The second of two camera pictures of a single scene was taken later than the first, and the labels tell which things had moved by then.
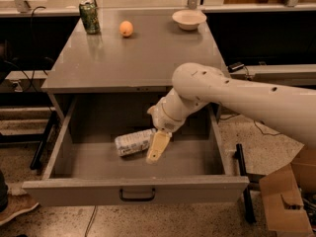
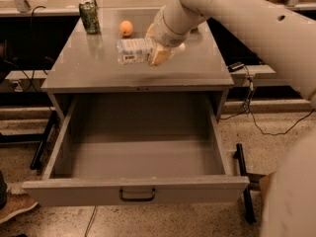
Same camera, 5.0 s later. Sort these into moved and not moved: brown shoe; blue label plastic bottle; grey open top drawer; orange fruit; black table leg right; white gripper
Moved: white gripper; blue label plastic bottle
Not moved: black table leg right; grey open top drawer; orange fruit; brown shoe
